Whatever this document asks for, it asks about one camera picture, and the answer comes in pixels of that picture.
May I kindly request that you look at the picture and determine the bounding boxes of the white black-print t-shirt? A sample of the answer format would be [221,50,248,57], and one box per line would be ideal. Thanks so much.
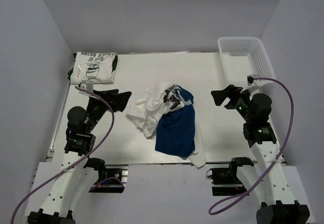
[126,82,187,138]

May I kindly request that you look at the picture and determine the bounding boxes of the blue and white t-shirt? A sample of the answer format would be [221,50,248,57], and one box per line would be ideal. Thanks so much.
[155,85,195,158]

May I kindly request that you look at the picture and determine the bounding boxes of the white Coca-Cola t-shirt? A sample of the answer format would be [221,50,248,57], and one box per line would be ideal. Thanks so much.
[188,120,206,169]

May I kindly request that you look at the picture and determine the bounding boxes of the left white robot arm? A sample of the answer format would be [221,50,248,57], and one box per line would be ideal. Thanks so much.
[27,88,132,223]

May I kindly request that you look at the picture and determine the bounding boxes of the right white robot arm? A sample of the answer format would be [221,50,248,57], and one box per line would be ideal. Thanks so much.
[211,85,310,223]

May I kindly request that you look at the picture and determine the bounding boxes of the folded white Charlie Brown shirt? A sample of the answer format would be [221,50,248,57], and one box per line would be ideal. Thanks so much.
[67,52,118,85]

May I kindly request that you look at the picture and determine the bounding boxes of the white plastic basket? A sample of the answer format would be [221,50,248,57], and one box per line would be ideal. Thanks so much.
[218,36,276,87]

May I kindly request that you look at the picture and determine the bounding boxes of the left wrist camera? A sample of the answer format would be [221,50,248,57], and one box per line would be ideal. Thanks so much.
[79,81,93,92]

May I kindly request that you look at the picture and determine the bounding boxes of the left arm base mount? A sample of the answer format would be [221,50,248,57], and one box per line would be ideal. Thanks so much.
[89,165,128,194]

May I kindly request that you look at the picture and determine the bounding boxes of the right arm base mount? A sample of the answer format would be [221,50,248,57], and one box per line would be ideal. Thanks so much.
[206,168,247,197]

